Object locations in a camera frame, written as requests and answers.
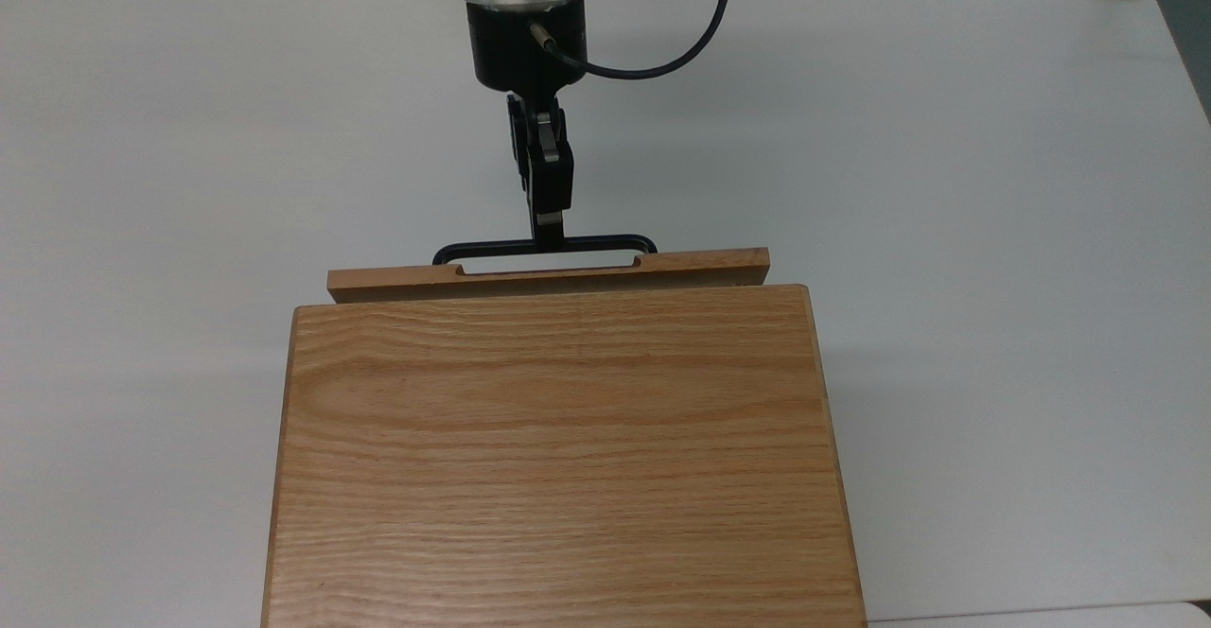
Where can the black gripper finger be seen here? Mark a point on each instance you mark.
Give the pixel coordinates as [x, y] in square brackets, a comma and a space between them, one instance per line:
[517, 160]
[551, 183]

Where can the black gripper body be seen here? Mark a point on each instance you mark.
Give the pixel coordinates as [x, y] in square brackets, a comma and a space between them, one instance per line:
[516, 46]

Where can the oak wooden drawer cabinet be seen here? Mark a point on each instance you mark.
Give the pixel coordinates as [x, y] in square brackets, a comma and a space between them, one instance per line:
[558, 458]

